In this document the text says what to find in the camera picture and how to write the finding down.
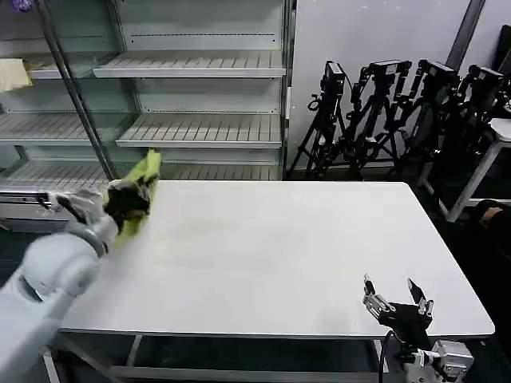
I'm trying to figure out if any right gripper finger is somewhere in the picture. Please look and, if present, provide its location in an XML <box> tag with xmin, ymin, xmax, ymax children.
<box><xmin>406</xmin><ymin>277</ymin><xmax>435</xmax><ymax>318</ymax></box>
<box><xmin>361</xmin><ymin>274</ymin><xmax>395</xmax><ymax>320</ymax></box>

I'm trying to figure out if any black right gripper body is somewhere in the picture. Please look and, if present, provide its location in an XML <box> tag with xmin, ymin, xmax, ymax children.
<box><xmin>378</xmin><ymin>302</ymin><xmax>434</xmax><ymax>346</ymax></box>

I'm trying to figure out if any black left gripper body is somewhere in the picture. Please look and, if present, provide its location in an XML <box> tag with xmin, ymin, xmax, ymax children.
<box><xmin>105</xmin><ymin>183</ymin><xmax>153</xmax><ymax>221</ymax></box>

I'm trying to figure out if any yellow shirt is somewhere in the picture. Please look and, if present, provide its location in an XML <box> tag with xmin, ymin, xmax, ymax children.
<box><xmin>101</xmin><ymin>147</ymin><xmax>164</xmax><ymax>249</ymax></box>

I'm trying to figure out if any person's hand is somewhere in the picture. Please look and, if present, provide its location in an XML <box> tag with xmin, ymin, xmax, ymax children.
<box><xmin>481</xmin><ymin>206</ymin><xmax>505</xmax><ymax>229</ymax></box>

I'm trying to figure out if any slanted metal rack pole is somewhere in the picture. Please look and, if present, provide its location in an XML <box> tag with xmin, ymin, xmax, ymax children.
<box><xmin>38</xmin><ymin>0</ymin><xmax>119</xmax><ymax>183</ymax></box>

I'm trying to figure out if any empty white shelf unit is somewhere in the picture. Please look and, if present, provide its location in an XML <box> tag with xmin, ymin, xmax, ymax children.
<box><xmin>0</xmin><ymin>0</ymin><xmax>297</xmax><ymax>233</ymax></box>

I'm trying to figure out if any small white side table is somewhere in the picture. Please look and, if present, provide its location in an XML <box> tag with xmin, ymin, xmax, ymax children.
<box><xmin>414</xmin><ymin>116</ymin><xmax>511</xmax><ymax>223</ymax></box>

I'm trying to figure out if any beige cardboard piece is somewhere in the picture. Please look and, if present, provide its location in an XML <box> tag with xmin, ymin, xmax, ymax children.
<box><xmin>0</xmin><ymin>57</ymin><xmax>34</xmax><ymax>93</ymax></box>

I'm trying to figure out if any black monitor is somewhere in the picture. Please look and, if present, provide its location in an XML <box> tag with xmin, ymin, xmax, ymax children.
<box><xmin>496</xmin><ymin>23</ymin><xmax>511</xmax><ymax>83</ymax></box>

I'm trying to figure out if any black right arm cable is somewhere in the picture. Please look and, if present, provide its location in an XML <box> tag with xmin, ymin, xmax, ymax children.
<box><xmin>378</xmin><ymin>329</ymin><xmax>398</xmax><ymax>375</ymax></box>

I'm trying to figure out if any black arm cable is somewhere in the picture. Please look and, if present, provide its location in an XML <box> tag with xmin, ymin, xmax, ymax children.
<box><xmin>378</xmin><ymin>329</ymin><xmax>398</xmax><ymax>375</ymax></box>
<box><xmin>57</xmin><ymin>194</ymin><xmax>89</xmax><ymax>227</ymax></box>

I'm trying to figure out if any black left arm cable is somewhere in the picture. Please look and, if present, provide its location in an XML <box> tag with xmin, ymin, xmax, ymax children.
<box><xmin>57</xmin><ymin>194</ymin><xmax>89</xmax><ymax>227</ymax></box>

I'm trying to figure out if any grey metal table frame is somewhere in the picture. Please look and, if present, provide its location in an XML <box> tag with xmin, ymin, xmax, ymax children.
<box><xmin>39</xmin><ymin>327</ymin><xmax>391</xmax><ymax>383</ymax></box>

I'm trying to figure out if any black camera tripod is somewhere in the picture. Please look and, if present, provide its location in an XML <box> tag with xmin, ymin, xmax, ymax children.
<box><xmin>410</xmin><ymin>59</ymin><xmax>460</xmax><ymax>188</ymax></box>
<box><xmin>345</xmin><ymin>59</ymin><xmax>414</xmax><ymax>180</ymax></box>
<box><xmin>450</xmin><ymin>63</ymin><xmax>510</xmax><ymax>188</ymax></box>
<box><xmin>286</xmin><ymin>60</ymin><xmax>355</xmax><ymax>180</ymax></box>

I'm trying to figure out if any grey slanted wall beam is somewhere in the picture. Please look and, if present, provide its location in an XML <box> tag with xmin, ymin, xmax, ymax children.
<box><xmin>445</xmin><ymin>0</ymin><xmax>487</xmax><ymax>79</ymax></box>

